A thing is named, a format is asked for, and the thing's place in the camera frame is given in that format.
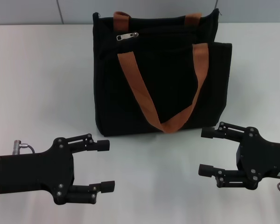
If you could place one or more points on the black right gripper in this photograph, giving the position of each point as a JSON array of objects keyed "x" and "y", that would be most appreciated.
[{"x": 266, "y": 158}]

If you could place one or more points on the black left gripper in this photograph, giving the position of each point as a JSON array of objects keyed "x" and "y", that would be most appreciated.
[{"x": 35, "y": 171}]

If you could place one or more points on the silver metal zipper pull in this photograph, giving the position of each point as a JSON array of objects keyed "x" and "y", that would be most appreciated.
[{"x": 126, "y": 36}]

